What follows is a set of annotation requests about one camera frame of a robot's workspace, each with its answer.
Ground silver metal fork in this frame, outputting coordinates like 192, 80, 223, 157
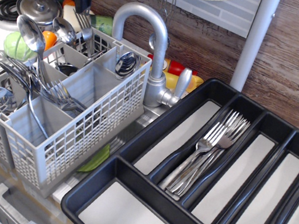
74, 11, 95, 58

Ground silver forks in basket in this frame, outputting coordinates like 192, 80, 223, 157
0, 57, 87, 114

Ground grey plastic cutlery basket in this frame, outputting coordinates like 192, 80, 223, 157
0, 31, 152, 197

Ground stack of forks in tray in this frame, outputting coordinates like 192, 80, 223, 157
159, 110, 251, 196

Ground black cutlery tray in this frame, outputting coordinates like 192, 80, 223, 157
61, 79, 299, 224

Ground stainless steel pot with lid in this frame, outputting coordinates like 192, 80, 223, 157
16, 0, 63, 31

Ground silver spoon rear compartment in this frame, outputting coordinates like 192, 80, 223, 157
52, 17, 76, 46

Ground green toy can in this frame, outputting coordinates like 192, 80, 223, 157
90, 14, 113, 36

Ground orange toy pepper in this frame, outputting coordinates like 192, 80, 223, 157
42, 30, 58, 51

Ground large silver spoon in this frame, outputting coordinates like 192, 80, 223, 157
17, 14, 46, 83

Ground black coil stove burner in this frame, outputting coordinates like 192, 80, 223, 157
0, 0, 18, 23

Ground green toy cabbage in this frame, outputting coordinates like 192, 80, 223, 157
3, 31, 37, 62

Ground silver spoon near faucet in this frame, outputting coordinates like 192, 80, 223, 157
115, 51, 141, 80

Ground red yellow toy bottle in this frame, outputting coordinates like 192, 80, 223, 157
145, 53, 200, 79

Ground silver spoon front left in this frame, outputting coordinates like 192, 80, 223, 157
0, 86, 17, 115

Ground silver toy faucet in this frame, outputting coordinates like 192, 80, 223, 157
112, 2, 193, 107

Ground yellow toy corn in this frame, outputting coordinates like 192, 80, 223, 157
163, 70, 204, 93

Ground green toy leaf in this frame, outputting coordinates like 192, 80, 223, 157
77, 144, 110, 173

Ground white shelf post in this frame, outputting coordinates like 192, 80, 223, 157
230, 0, 280, 92

